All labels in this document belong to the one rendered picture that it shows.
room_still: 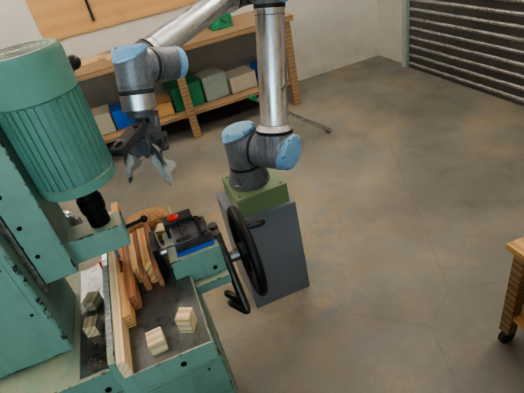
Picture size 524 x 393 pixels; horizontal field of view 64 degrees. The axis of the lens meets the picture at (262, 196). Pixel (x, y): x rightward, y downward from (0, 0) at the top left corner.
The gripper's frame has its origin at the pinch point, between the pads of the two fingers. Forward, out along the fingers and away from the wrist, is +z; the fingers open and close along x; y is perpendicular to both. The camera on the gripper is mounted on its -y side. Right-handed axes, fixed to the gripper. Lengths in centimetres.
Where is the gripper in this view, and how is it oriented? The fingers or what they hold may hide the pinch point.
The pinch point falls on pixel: (148, 185)
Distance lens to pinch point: 120.1
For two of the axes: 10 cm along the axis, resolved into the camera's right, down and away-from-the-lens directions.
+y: 4.3, -3.3, 8.4
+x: -9.0, -0.5, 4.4
